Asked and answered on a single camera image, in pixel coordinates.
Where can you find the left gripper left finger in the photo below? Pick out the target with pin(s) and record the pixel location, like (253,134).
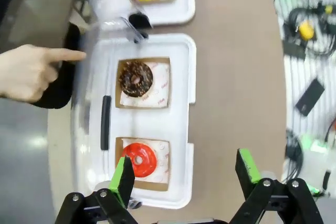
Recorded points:
(123,182)

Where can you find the person right hand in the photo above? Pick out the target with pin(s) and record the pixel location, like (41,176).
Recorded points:
(26,74)

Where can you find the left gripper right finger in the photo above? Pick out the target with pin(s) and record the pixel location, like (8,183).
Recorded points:
(249,174)

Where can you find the small yellow stop button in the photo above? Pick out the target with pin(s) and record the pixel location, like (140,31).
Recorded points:
(328,9)

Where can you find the large yellow stop button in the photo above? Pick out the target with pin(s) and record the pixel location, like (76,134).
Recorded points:
(306,30)

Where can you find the red glazed donut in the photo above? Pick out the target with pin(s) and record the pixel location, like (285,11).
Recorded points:
(145,161)

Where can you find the chocolate donut with nuts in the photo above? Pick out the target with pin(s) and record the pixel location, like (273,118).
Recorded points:
(136,78)

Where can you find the flat black rectangular device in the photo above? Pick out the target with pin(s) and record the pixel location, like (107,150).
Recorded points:
(309,97)

